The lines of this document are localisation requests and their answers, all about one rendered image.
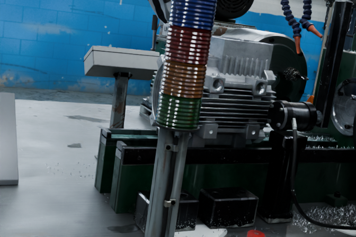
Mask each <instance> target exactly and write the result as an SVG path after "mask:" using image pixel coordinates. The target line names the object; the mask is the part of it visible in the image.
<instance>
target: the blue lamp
mask: <svg viewBox="0 0 356 237"><path fill-rule="evenodd" d="M216 3H217V0H172V2H171V5H172V6H171V10H170V18H169V25H173V26H179V27H184V28H191V29H198V30H207V31H212V30H213V23H214V19H215V14H216V13H215V11H216V6H217V4H216Z"/></svg>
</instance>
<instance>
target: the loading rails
mask: <svg viewBox="0 0 356 237"><path fill-rule="evenodd" d="M264 134H265V136H267V138H265V139H264V140H262V141H261V142H260V143H252V144H246V146H245V148H226V145H204V147H188V148H187V152H186V159H185V166H184V173H183V180H182V187H181V189H186V190H187V191H188V192H189V193H190V194H192V195H193V196H194V197H195V198H196V199H199V192H200V190H201V189H203V188H224V187H243V188H245V189H246V190H248V191H249V192H251V193H252V194H254V195H255V196H257V197H258V198H259V201H258V206H260V205H262V200H263V194H264V188H265V182H266V177H267V173H268V167H269V161H270V155H271V150H272V144H270V143H269V142H268V141H269V135H270V133H269V132H264ZM299 134H302V135H304V136H307V138H308V137H311V138H312V136H313V138H312V141H311V140H310V139H311V138H309V139H308V140H307V146H306V149H305V150H301V152H300V157H299V162H298V168H297V173H296V179H295V193H296V198H297V201H298V203H318V202H325V203H327V204H329V205H331V206H333V207H342V206H343V207H346V206H347V203H348V201H349V200H356V151H355V149H348V148H336V146H337V144H338V142H337V141H335V140H332V139H330V138H329V139H328V137H329V136H330V134H328V133H299ZM317 135H318V136H317ZM321 136H323V139H322V137H321ZM314 137H315V138H314ZM316 137H318V138H320V137H321V138H320V140H319V139H318V140H316V139H317V138H316ZM326 137H327V139H325V138H326ZM326 140H327V141H326ZM157 141H158V134H156V129H120V128H101V132H100V140H99V150H98V155H97V164H96V174H95V183H94V187H95V188H96V189H97V190H98V191H99V193H111V196H110V204H109V205H110V206H111V208H112V209H113V210H114V211H115V213H116V214H120V213H132V214H133V215H134V211H135V203H136V196H137V191H139V190H151V187H152V180H153V172H154V164H155V157H156V149H157ZM319 145H320V146H319ZM318 146H319V148H318ZM308 147H309V148H308ZM314 147H315V148H314ZM316 147H317V148H316ZM320 147H321V148H320ZM328 147H330V148H328ZM331 147H333V148H331ZM334 147H335V148H334Z"/></svg>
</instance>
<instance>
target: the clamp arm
mask: <svg viewBox="0 0 356 237"><path fill-rule="evenodd" d="M351 8H352V2H351V1H344V0H336V1H335V5H334V11H333V16H332V21H331V27H330V32H329V36H328V41H327V47H326V52H325V58H324V63H323V69H322V74H321V79H320V83H319V88H318V94H317V99H316V105H315V108H316V111H317V115H318V116H320V117H318V119H317V121H319V122H316V125H315V126H316V127H318V128H321V129H327V128H328V124H329V121H330V115H331V110H332V105H333V99H334V94H336V84H337V79H338V75H339V70H340V64H341V59H342V54H343V49H344V44H345V38H346V33H347V30H348V25H349V19H350V16H351V13H352V11H351Z"/></svg>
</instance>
